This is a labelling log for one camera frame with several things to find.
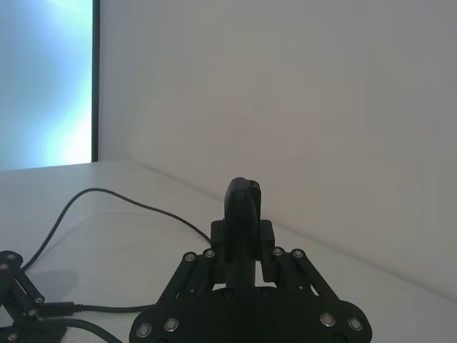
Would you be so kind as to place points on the bright panel with dark frame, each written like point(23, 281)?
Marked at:
point(46, 82)

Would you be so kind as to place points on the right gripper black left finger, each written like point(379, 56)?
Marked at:
point(218, 250)

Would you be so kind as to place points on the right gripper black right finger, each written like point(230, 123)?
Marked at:
point(267, 243)

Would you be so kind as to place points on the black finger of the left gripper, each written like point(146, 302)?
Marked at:
point(25, 286)
point(12, 334)

